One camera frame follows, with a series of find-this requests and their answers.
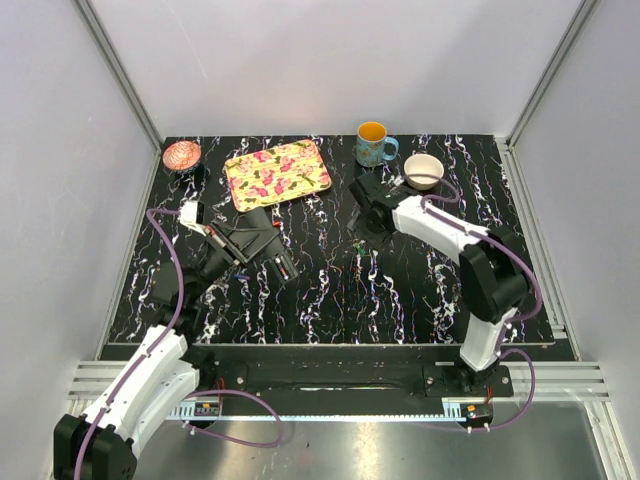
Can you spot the floral rectangular tray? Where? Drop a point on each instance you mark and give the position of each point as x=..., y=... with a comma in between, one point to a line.
x=275, y=175

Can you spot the cream white bowl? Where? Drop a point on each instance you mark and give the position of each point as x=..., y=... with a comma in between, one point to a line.
x=423, y=171

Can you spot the blue mug yellow inside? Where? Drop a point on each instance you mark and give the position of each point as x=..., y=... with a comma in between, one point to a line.
x=373, y=146

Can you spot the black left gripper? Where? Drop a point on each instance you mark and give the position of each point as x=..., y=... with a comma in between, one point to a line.
x=248, y=250

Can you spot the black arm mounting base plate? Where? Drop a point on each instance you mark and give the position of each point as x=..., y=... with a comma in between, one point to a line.
x=427, y=371

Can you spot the red patterned bowl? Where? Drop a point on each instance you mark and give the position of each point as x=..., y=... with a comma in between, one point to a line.
x=182, y=156

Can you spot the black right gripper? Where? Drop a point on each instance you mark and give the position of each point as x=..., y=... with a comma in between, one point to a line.
x=363, y=212

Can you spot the slotted aluminium cable duct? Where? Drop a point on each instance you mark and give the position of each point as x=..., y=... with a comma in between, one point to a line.
x=325, y=406

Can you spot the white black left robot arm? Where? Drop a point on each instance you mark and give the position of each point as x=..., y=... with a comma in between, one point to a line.
x=168, y=377

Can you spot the black remote control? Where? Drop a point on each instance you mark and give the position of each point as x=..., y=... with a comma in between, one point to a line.
x=283, y=267

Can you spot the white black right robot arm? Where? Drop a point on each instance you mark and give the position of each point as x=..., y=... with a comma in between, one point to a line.
x=497, y=286

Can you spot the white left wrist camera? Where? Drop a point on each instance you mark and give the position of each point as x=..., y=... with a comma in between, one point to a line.
x=191, y=216

